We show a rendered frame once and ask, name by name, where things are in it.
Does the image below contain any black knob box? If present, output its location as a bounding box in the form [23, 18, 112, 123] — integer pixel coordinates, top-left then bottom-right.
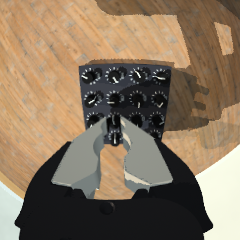
[78, 63, 172, 147]

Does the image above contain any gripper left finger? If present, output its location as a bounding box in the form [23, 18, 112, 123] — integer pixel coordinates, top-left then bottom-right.
[14, 117, 110, 228]

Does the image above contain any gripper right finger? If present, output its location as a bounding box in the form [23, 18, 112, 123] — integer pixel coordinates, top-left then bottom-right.
[119, 116, 213, 234]

